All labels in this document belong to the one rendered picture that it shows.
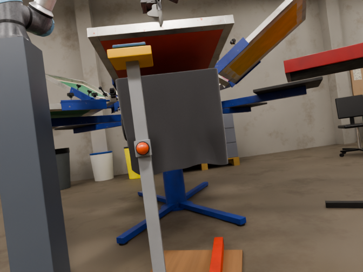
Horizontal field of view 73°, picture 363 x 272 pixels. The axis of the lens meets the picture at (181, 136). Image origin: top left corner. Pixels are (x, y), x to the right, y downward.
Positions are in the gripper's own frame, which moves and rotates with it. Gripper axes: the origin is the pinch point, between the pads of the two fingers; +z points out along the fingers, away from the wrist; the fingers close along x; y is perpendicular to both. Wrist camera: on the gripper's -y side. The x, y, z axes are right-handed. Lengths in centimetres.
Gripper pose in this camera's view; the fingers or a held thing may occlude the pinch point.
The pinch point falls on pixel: (162, 26)
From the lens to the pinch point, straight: 109.7
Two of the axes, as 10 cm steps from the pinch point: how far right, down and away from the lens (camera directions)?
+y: -9.9, 1.3, -0.8
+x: 0.6, -1.5, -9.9
